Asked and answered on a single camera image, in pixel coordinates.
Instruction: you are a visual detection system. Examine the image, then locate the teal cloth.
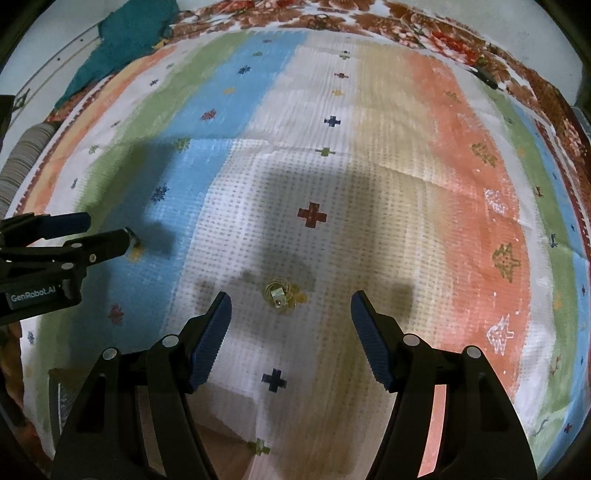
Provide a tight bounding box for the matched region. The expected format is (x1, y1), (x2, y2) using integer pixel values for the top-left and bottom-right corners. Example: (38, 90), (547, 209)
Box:
(54, 0), (179, 109)

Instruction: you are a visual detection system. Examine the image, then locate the striped grey pillow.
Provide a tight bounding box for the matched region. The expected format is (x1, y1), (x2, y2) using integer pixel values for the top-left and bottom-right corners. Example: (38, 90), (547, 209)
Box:
(0, 122), (58, 218)

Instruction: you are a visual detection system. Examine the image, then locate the small black device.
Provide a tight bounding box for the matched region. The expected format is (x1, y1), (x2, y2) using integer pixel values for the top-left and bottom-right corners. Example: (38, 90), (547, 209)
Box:
(471, 67), (498, 90)

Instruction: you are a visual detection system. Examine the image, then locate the person's left hand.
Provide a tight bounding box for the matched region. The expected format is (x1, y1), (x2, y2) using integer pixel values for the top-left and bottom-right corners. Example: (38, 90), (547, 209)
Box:
(1, 322), (25, 411)

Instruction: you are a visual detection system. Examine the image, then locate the striped colourful woven mat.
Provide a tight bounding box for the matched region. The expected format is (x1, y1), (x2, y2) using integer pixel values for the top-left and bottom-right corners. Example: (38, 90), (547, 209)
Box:
(10, 28), (590, 479)

